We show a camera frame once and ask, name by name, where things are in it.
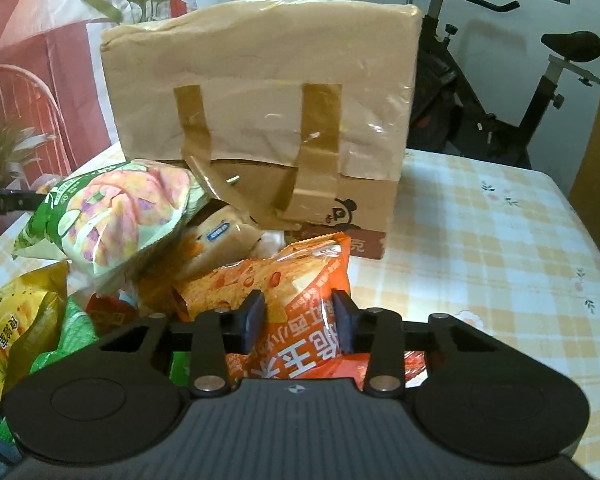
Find orange snack bag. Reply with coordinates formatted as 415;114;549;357
172;231;426;391

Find small red snack packet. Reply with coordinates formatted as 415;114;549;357
85;294;137;337

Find potted green plant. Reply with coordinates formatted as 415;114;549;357
0;124;55;188

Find orange-labelled bread pack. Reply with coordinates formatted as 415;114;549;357
135;205;263;315

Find green veggie chips bag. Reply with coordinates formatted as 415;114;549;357
12;159;209;278

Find yellow chips bag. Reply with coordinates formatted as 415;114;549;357
0;261;69;405

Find green snack bag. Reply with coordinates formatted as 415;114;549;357
0;296;102;441

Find checkered tablecloth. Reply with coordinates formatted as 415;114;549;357
0;142;600;480

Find black exercise bike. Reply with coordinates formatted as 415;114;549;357
412;0;600;168

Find brown cardboard box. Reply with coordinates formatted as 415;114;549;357
100;0;422;259

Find red wire chair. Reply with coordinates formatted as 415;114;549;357
0;64;74;183

